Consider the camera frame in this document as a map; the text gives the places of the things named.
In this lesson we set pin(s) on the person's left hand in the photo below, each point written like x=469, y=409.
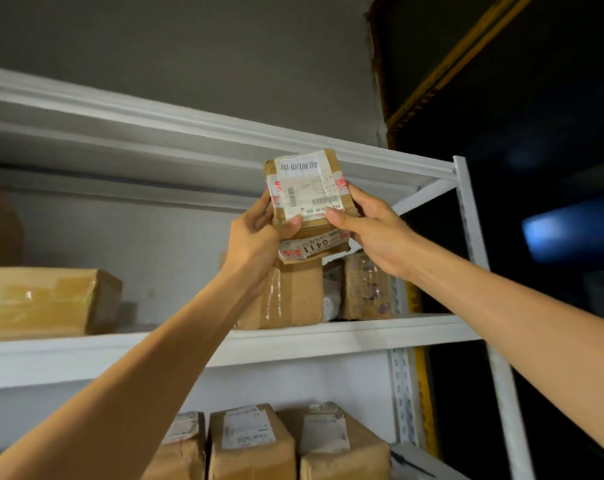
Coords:
x=252, y=244

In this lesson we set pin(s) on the person's right hand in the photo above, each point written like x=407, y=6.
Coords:
x=387, y=234

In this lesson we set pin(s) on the plain tall brown box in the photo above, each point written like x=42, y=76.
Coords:
x=297, y=294

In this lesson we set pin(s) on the small box white red label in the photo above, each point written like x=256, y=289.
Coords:
x=307, y=184

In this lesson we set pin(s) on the white metal shelf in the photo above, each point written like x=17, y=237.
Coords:
x=332, y=334

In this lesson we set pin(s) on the small taped box 0461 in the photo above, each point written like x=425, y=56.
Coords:
x=47, y=304

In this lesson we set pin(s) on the person's right forearm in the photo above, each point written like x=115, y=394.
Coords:
x=531, y=334

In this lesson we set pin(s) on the person's left forearm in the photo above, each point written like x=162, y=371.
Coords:
x=122, y=394

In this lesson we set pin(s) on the small dark taped box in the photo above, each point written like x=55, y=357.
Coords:
x=367, y=289

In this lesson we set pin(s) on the box with handwritten label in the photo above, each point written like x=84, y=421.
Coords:
x=252, y=454

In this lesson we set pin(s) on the cardboard box with black handwriting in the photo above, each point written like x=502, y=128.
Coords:
x=177, y=454

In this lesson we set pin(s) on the large dusty cardboard box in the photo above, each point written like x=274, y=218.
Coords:
x=342, y=454

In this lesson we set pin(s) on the yellow sticker strip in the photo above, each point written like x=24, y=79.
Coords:
x=424, y=384

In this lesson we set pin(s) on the yellow ceiling beam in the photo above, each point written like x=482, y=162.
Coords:
x=457, y=59

